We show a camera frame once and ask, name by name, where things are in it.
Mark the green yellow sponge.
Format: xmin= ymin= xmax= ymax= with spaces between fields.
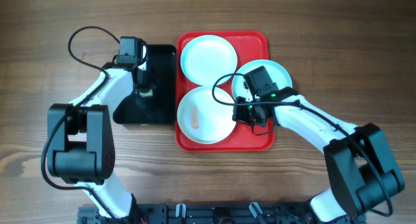
xmin=140 ymin=90 xmax=153 ymax=97

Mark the light blue plate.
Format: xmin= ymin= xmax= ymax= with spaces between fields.
xmin=231 ymin=59 xmax=293 ymax=99
xmin=180 ymin=35 xmax=238 ymax=86

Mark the white plate with stain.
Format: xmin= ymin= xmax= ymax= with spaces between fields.
xmin=177 ymin=86 xmax=236 ymax=144

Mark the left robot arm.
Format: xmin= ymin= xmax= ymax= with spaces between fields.
xmin=41 ymin=62 xmax=154 ymax=223

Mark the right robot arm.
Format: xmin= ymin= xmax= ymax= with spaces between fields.
xmin=234 ymin=92 xmax=405 ymax=223

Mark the black rectangular water tray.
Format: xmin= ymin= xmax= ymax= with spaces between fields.
xmin=113 ymin=44 xmax=176 ymax=125

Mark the red plastic tray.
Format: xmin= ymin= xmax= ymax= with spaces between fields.
xmin=175 ymin=31 xmax=276 ymax=153

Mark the light blue plate top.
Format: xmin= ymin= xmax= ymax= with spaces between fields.
xmin=180 ymin=35 xmax=238 ymax=86

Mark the right black cable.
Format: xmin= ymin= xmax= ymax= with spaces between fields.
xmin=211 ymin=73 xmax=393 ymax=218

